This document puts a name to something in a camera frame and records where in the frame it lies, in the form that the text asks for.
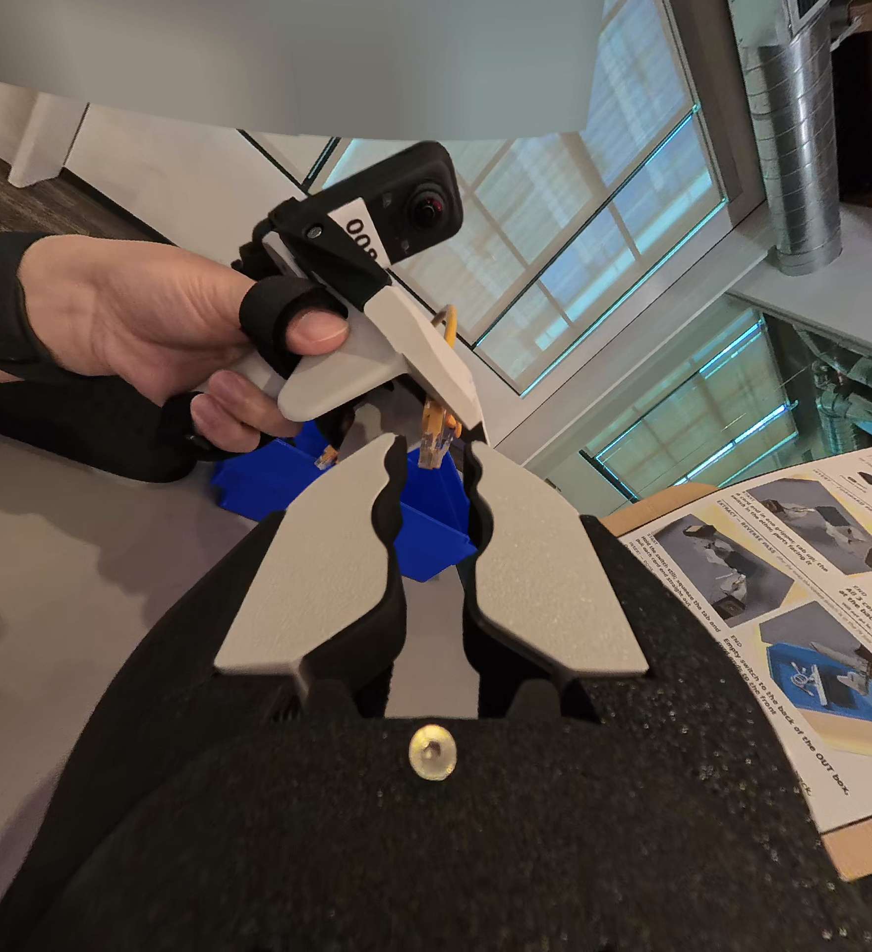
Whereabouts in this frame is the black wristband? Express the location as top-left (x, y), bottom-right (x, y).
top-left (0, 231), bottom-right (68, 385)

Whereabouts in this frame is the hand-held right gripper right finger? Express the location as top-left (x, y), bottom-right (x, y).
top-left (457, 441), bottom-right (651, 712)

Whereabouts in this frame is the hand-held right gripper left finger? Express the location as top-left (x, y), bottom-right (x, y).
top-left (213, 435), bottom-right (410, 703)

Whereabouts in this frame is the blue plastic bin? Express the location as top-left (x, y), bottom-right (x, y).
top-left (210, 421), bottom-right (481, 584)

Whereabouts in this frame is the person's left hand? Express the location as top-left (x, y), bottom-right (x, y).
top-left (57, 238), bottom-right (355, 456)

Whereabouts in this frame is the black textured pad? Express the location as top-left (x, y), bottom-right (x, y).
top-left (0, 372), bottom-right (258, 486)

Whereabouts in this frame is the silver ventilation duct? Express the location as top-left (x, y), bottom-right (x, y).
top-left (756, 0), bottom-right (849, 278)

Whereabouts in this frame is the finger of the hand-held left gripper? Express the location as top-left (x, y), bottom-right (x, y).
top-left (276, 280), bottom-right (486, 441)

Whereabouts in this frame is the printed instruction poster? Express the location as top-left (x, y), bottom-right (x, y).
top-left (622, 447), bottom-right (872, 837)

